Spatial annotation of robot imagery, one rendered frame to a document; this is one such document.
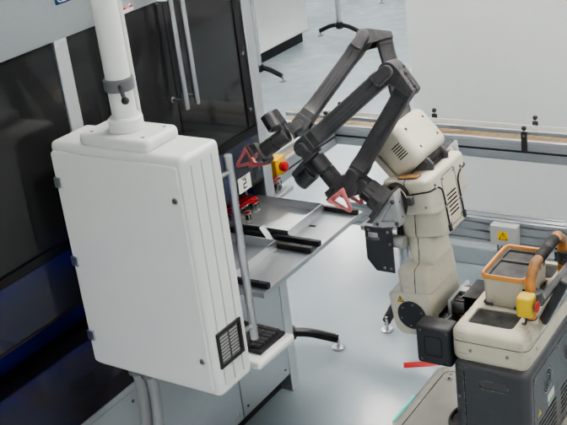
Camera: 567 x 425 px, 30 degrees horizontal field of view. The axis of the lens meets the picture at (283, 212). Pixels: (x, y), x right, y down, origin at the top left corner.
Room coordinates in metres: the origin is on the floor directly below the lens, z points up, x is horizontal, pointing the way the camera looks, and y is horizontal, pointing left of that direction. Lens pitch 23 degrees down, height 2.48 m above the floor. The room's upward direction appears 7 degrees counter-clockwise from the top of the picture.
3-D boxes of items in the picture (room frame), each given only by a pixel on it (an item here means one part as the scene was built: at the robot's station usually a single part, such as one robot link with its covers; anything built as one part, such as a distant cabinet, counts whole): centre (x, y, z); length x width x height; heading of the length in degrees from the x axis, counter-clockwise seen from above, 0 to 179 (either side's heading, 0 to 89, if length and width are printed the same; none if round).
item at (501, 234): (4.10, -0.93, 0.50); 0.12 x 0.05 x 0.09; 55
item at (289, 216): (3.70, 0.06, 0.90); 0.34 x 0.26 x 0.04; 55
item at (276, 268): (3.52, 0.10, 0.87); 0.70 x 0.48 x 0.02; 145
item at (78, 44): (3.32, 0.45, 1.50); 0.47 x 0.01 x 0.59; 145
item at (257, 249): (3.42, 0.25, 0.90); 0.34 x 0.26 x 0.04; 55
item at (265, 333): (3.01, 0.24, 0.82); 0.40 x 0.14 x 0.02; 54
